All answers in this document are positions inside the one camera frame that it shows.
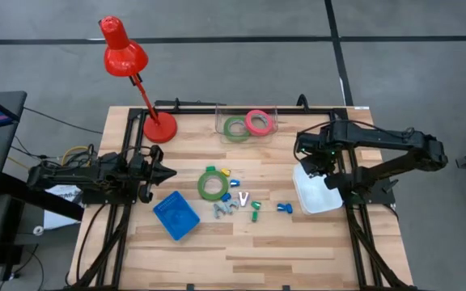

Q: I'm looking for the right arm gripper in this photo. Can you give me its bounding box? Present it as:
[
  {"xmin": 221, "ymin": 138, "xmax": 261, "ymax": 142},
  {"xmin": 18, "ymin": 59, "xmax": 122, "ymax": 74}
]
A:
[{"xmin": 296, "ymin": 129, "xmax": 341, "ymax": 175}]

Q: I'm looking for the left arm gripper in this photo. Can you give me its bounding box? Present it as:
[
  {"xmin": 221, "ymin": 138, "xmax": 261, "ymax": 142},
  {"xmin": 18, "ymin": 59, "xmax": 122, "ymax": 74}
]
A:
[{"xmin": 135, "ymin": 144, "xmax": 177, "ymax": 204}]

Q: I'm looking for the large green tape roll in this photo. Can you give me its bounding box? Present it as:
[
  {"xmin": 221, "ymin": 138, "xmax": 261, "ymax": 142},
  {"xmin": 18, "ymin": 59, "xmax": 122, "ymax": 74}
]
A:
[{"xmin": 197, "ymin": 169, "xmax": 231, "ymax": 202}]

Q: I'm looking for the blue plastic basket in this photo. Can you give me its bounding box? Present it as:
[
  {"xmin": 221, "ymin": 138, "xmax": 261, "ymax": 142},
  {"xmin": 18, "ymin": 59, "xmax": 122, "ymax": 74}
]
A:
[{"xmin": 152, "ymin": 190, "xmax": 201, "ymax": 243}]

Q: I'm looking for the white plastic bin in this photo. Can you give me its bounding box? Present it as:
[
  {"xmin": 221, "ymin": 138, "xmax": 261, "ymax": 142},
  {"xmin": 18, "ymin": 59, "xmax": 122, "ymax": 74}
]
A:
[{"xmin": 291, "ymin": 162, "xmax": 345, "ymax": 216}]

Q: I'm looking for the clear plastic bin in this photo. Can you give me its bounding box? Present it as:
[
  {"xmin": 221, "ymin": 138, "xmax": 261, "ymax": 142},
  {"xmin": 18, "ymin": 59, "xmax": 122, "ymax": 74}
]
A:
[{"xmin": 214, "ymin": 103, "xmax": 279, "ymax": 146}]

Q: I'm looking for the white paper sheet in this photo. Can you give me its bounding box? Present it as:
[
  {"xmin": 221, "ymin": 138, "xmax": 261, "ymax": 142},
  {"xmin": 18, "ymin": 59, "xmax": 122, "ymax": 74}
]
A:
[{"xmin": 43, "ymin": 184, "xmax": 85, "ymax": 230}]

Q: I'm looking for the red desk lamp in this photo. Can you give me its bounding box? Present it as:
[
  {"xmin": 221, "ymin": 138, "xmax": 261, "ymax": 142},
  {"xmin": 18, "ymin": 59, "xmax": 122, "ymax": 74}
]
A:
[{"xmin": 98, "ymin": 15, "xmax": 179, "ymax": 145}]

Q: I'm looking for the black desk leg beam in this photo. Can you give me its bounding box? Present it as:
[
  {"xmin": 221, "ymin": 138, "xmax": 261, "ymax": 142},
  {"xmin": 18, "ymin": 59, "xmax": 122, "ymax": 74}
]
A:
[{"xmin": 0, "ymin": 173, "xmax": 87, "ymax": 284}]

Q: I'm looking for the yellow cable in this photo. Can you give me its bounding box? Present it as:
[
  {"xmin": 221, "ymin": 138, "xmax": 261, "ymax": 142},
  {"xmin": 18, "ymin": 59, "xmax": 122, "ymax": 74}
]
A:
[{"xmin": 61, "ymin": 145, "xmax": 93, "ymax": 167}]

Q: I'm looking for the black floor cable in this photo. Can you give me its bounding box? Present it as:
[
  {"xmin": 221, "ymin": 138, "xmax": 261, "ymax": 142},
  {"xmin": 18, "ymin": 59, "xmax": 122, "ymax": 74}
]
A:
[{"xmin": 23, "ymin": 106, "xmax": 104, "ymax": 135}]

